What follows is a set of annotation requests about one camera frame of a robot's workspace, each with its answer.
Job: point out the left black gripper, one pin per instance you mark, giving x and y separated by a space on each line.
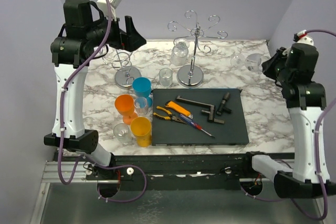
132 39

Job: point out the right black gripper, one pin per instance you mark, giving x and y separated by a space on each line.
282 53

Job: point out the clear stemless wine glass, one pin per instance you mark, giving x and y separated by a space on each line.
180 52

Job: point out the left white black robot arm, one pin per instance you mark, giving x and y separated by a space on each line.
88 27

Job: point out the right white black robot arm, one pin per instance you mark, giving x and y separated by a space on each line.
292 69

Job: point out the tall chrome wine glass rack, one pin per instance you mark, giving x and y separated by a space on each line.
192 76

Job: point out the small clear wine glass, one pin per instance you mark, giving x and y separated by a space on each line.
141 106

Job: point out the clear tumbler centre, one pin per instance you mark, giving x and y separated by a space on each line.
165 77

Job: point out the blue plastic goblet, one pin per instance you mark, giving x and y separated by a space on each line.
142 88

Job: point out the black t-shaped tool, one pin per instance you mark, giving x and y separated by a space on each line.
222 107

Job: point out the orange plastic goblet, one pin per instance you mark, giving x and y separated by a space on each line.
124 104

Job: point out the yellow utility knife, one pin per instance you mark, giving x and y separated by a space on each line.
179 109

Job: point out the yellow plastic cup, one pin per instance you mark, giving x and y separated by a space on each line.
141 128

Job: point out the dark grey tray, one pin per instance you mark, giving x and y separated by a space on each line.
170 133

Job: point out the red blue screwdriver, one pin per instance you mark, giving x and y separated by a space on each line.
190 122

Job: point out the clear glass near front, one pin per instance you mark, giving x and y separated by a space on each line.
122 133

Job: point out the small chrome wire rack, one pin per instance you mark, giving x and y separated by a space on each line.
120 61

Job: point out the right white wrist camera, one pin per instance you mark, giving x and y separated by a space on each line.
303 38

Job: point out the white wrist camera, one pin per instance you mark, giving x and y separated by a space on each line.
303 38
103 6

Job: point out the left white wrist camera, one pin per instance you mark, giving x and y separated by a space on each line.
103 6

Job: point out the long black metal bracket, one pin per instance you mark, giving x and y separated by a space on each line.
208 109

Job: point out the yellow handled pliers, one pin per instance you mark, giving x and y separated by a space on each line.
168 117

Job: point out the aluminium frame rail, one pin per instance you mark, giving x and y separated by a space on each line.
84 173

